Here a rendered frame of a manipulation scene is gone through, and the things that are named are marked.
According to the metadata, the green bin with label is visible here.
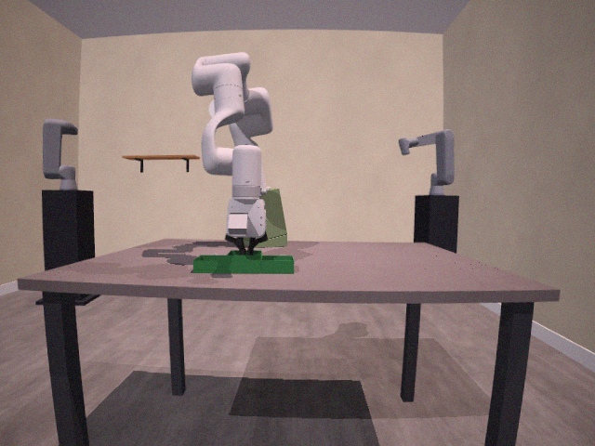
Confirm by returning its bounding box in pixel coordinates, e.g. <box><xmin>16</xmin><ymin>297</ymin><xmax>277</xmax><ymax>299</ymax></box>
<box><xmin>193</xmin><ymin>250</ymin><xmax>294</xmax><ymax>274</ymax></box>

